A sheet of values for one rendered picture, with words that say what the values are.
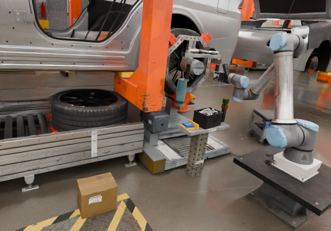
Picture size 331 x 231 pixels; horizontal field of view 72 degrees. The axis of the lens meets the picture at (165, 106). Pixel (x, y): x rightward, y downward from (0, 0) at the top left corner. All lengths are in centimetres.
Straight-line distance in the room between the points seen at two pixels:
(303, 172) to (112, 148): 136
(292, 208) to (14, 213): 178
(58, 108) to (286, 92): 162
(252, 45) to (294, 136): 317
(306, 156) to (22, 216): 182
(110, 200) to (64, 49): 121
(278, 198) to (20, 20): 222
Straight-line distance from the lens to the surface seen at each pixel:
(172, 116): 247
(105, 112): 185
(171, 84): 214
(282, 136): 158
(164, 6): 171
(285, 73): 163
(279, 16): 573
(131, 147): 194
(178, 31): 220
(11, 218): 173
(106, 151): 187
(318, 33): 469
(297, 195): 163
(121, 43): 216
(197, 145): 185
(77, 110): 184
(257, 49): 456
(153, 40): 167
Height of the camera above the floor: 112
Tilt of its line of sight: 18 degrees down
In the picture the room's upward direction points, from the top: 6 degrees clockwise
